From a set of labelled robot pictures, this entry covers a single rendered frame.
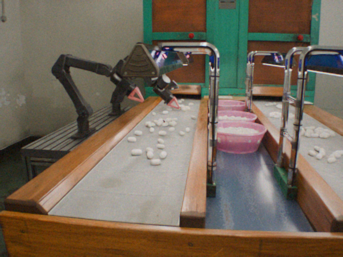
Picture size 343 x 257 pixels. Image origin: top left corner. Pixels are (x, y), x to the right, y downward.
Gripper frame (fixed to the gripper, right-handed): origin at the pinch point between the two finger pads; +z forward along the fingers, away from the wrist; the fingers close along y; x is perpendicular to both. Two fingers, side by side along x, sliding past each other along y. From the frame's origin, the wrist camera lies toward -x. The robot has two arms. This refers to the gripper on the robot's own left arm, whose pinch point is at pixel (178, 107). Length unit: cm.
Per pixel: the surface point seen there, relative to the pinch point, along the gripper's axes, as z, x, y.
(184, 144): 8, -6, -73
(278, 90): 50, -54, 45
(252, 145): 31, -23, -62
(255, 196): 30, -17, -103
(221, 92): 20, -22, 50
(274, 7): 4, -97, 52
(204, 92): 10, -13, 50
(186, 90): -2.6, -5.2, 44.4
